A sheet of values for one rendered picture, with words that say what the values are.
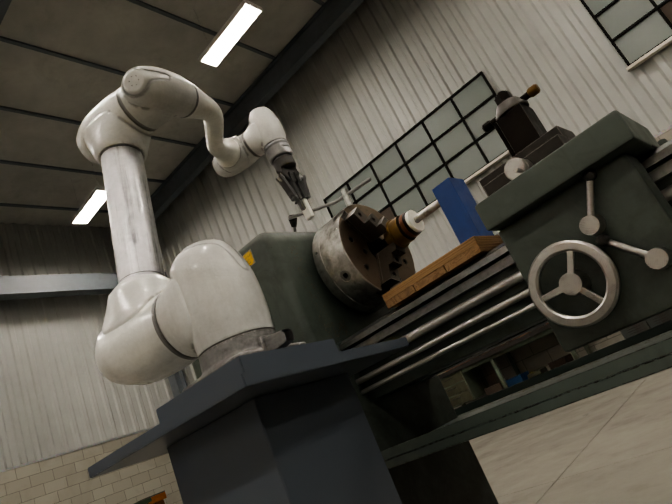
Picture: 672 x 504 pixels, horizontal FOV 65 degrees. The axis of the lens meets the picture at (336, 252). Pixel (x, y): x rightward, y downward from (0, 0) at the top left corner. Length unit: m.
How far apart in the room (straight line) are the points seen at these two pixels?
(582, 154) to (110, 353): 0.96
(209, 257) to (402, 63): 8.86
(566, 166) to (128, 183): 0.95
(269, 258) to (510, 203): 0.76
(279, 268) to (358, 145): 8.44
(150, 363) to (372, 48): 9.33
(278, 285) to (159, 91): 0.60
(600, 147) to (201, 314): 0.75
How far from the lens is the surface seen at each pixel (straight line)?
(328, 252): 1.52
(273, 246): 1.55
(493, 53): 9.01
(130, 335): 1.12
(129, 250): 1.25
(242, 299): 1.00
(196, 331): 1.01
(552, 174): 1.04
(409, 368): 1.39
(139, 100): 1.40
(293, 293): 1.50
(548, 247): 1.04
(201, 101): 1.52
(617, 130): 1.01
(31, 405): 12.15
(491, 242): 1.29
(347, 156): 10.02
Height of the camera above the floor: 0.62
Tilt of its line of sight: 18 degrees up
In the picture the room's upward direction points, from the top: 24 degrees counter-clockwise
